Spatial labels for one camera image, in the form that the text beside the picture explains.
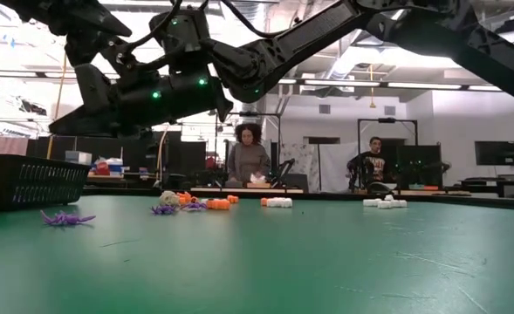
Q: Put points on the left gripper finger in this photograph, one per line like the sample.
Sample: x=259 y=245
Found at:
x=104 y=22
x=82 y=50

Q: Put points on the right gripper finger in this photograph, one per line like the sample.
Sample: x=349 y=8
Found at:
x=99 y=126
x=91 y=89

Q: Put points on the purple plastic spider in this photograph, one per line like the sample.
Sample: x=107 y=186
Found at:
x=66 y=218
x=165 y=209
x=194 y=206

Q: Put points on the cream plastic skull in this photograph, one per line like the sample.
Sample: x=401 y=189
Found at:
x=169 y=198

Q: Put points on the white and orange block toy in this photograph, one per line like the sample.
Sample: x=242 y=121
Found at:
x=275 y=202

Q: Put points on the white skeleton figure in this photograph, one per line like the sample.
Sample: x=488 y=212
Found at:
x=287 y=202
x=399 y=203
x=389 y=197
x=385 y=204

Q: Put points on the background black robot arm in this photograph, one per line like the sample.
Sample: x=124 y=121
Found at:
x=352 y=174
x=283 y=170

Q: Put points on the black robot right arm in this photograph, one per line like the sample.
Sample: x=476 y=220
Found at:
x=479 y=48

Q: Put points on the white storage box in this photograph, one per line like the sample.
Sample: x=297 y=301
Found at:
x=78 y=157

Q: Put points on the red container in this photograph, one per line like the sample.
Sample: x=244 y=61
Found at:
x=102 y=168

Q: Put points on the yellow pole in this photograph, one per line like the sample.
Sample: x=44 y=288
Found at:
x=50 y=150

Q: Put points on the black plastic mesh basket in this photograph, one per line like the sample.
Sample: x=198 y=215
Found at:
x=43 y=183

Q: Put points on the person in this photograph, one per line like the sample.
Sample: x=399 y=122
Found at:
x=372 y=165
x=248 y=157

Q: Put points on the ceiling tube light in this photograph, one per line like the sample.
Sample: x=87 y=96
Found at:
x=287 y=81
x=485 y=87
x=424 y=85
x=339 y=82

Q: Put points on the workbench with wooden top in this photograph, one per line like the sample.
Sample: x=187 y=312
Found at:
x=418 y=192
x=248 y=190

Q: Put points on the white curtain sheet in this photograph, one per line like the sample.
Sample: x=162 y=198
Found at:
x=335 y=165

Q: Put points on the white block toys right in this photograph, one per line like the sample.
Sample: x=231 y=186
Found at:
x=372 y=202

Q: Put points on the black screen panel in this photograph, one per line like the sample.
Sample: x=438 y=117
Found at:
x=420 y=154

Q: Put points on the black monitor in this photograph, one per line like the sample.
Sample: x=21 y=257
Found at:
x=494 y=152

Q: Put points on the black desk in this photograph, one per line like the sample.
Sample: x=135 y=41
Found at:
x=492 y=183

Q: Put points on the black divider wall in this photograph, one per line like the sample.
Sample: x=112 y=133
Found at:
x=108 y=150

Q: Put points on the black gantry frame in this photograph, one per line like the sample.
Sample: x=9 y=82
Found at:
x=387 y=120
x=265 y=114

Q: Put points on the grey wall vent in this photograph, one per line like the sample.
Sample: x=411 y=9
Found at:
x=324 y=108
x=389 y=110

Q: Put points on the silver air duct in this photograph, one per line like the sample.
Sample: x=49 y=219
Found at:
x=341 y=65

